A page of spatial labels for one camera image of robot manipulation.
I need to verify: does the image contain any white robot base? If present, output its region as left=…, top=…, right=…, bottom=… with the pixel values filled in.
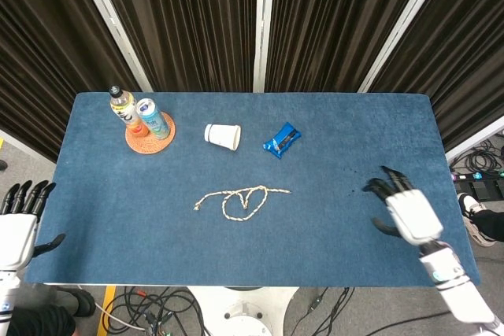
left=187, top=286, right=300, bottom=336

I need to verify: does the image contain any orange woven round coaster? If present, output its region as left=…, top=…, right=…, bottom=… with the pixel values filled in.
left=124, top=111, right=177, bottom=155

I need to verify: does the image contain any dark brown pleated curtain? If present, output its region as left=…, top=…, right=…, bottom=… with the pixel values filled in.
left=265, top=0, right=439, bottom=93
left=90, top=0, right=261, bottom=93
left=0, top=0, right=142, bottom=164
left=368, top=0, right=504, bottom=153

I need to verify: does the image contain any white paper cup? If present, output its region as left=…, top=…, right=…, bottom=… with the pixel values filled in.
left=203, top=123, right=242, bottom=152

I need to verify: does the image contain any white partition post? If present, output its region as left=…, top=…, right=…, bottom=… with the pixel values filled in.
left=444, top=119, right=504, bottom=164
left=251, top=0, right=273, bottom=93
left=357, top=0, right=454, bottom=94
left=72, top=0, right=154, bottom=93

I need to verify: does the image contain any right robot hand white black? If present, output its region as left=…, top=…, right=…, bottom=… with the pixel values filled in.
left=361, top=165, right=445, bottom=246

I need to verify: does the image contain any blue snack packet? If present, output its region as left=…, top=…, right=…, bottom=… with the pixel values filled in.
left=262, top=121, right=302, bottom=161

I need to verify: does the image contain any black trouser leg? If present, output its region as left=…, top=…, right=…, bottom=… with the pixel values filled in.
left=6, top=305, right=76, bottom=336
left=473, top=209, right=504, bottom=243

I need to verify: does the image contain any beige twisted rope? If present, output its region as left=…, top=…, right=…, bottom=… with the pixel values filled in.
left=193, top=185, right=293, bottom=223

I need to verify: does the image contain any black shoe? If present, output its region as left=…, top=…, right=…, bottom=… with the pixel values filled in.
left=54, top=287, right=96, bottom=318

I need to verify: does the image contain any coiled black cable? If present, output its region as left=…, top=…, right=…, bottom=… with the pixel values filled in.
left=451, top=142, right=504, bottom=175

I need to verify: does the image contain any white sneaker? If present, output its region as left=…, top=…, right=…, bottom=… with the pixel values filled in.
left=458, top=192, right=498, bottom=249

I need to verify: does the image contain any orange drink plastic bottle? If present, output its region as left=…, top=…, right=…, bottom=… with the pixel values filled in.
left=109, top=85, right=149, bottom=136

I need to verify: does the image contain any tangled floor cable bundle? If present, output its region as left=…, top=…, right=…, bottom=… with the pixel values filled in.
left=102, top=286, right=208, bottom=336

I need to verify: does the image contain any black power strip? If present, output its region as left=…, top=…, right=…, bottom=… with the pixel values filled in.
left=450, top=169, right=504, bottom=186

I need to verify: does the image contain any light blue drink can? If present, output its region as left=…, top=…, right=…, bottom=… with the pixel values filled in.
left=135, top=98, right=171, bottom=141

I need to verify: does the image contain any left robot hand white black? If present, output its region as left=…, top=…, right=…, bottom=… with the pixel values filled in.
left=0, top=180, right=67, bottom=272

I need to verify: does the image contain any black floor cable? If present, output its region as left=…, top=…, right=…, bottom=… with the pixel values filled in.
left=293, top=286, right=446, bottom=336

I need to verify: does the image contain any blue table cloth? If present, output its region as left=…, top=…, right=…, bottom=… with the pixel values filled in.
left=25, top=91, right=482, bottom=288

